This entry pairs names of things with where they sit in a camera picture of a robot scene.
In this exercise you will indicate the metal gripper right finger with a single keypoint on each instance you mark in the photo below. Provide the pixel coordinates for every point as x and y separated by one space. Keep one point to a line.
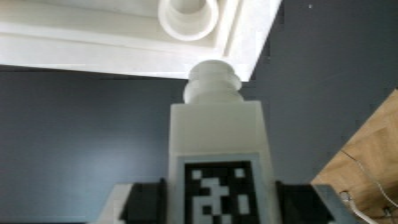
309 205

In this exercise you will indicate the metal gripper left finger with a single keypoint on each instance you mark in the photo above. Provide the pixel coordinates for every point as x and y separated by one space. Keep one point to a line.
135 204

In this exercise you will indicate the white leg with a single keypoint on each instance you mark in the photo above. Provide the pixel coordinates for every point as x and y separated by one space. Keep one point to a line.
220 183

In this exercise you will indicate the white square tabletop part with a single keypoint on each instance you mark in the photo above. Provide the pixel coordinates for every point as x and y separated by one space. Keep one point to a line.
133 37

